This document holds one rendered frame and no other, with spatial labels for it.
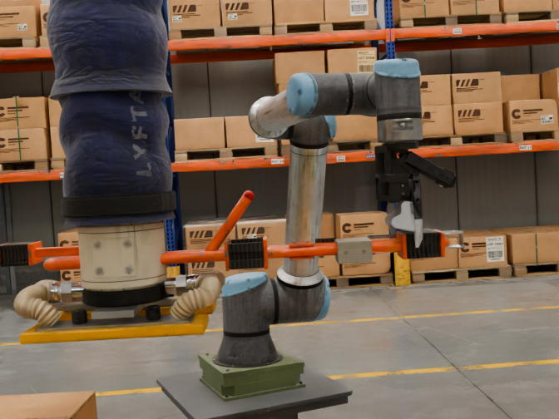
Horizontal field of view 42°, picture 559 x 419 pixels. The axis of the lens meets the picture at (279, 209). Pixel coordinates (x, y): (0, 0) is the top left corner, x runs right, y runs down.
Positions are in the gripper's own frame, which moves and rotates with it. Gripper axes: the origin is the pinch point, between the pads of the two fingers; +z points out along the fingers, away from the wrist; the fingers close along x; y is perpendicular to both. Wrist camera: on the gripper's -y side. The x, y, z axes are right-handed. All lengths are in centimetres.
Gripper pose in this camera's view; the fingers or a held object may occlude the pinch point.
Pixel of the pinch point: (415, 241)
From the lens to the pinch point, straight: 151.7
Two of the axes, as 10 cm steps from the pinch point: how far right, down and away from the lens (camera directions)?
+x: -0.1, 0.5, -10.0
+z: 0.6, 10.0, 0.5
